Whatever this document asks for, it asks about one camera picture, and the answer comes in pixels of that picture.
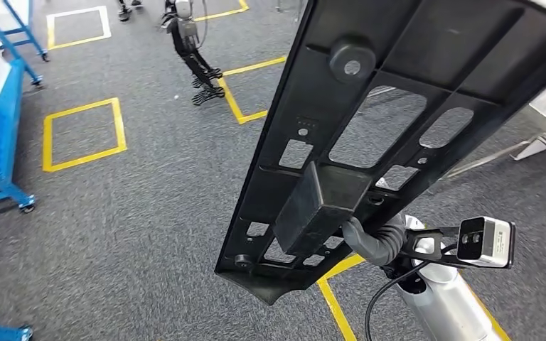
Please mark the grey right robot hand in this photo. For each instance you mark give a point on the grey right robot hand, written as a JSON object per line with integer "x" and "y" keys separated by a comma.
{"x": 362, "y": 244}

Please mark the black plastic plate bracket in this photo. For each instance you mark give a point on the black plastic plate bracket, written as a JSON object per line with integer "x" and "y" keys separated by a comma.
{"x": 301, "y": 103}

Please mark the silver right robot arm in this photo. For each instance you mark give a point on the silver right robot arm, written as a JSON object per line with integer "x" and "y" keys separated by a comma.
{"x": 447, "y": 306}

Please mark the person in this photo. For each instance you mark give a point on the person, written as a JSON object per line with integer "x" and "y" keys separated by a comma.
{"x": 124, "y": 12}

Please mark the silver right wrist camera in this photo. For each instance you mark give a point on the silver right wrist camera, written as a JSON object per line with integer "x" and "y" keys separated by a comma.
{"x": 487, "y": 242}

